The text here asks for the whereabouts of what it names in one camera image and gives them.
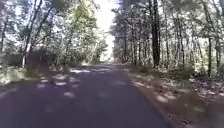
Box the grassy verge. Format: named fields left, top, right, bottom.
left=0, top=63, right=88, bottom=93

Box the dark asphalt forest road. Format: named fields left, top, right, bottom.
left=0, top=62, right=176, bottom=128

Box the leaf-strewn dirt verge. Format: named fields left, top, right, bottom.
left=123, top=64, right=224, bottom=128

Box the wood of tall trees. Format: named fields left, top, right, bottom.
left=109, top=0, right=224, bottom=81

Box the wood of green trees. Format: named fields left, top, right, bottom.
left=0, top=0, right=109, bottom=69

